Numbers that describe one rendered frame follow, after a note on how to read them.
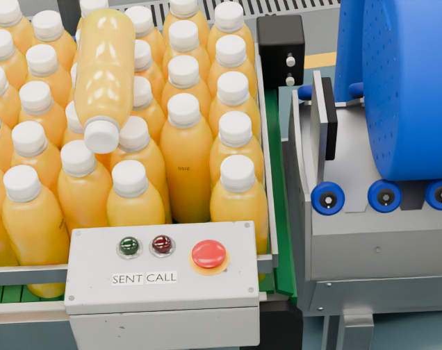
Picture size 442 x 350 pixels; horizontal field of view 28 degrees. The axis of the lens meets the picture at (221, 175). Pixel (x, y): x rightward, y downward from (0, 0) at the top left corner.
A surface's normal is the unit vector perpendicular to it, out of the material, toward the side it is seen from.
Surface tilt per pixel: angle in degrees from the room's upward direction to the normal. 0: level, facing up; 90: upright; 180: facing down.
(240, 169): 0
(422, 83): 56
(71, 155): 0
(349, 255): 70
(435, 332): 0
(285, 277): 30
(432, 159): 97
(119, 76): 38
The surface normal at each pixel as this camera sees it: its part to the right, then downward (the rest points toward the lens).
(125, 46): 0.77, -0.44
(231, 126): -0.04, -0.66
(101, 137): 0.04, 0.76
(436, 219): 0.00, 0.18
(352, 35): -0.88, 0.38
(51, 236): 0.73, 0.50
